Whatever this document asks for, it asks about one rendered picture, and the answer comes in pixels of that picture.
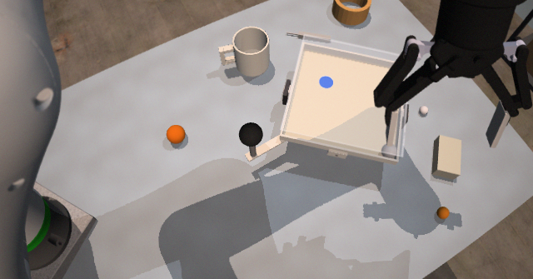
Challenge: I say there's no beige rectangular box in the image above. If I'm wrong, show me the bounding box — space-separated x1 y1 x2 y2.
431 135 461 180

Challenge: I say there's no small white ball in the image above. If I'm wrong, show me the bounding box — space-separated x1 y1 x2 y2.
419 106 428 115

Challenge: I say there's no beige mug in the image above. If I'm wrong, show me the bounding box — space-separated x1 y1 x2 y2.
218 27 270 77

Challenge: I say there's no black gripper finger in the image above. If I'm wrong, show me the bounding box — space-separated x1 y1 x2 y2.
373 35 463 147
473 37 532 148

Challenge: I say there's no brown tape roll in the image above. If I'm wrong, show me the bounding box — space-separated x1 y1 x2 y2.
331 0 371 25

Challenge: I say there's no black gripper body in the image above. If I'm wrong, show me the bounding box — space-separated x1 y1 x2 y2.
430 0 516 78

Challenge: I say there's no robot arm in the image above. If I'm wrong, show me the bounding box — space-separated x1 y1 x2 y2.
0 0 72 279

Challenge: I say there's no orange ball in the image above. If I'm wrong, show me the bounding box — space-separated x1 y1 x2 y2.
167 125 186 144
436 207 450 219

